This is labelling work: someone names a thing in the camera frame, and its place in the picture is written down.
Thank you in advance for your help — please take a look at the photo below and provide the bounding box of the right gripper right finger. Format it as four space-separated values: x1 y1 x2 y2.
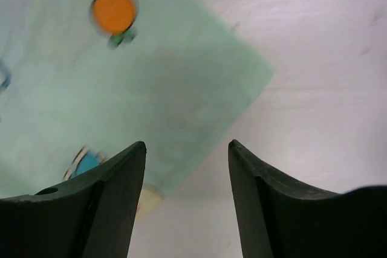
228 140 386 257

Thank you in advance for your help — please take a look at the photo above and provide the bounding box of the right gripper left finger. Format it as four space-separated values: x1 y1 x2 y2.
1 141 146 257

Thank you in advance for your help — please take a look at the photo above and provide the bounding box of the green cartoon print cloth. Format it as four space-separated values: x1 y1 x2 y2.
0 0 276 219

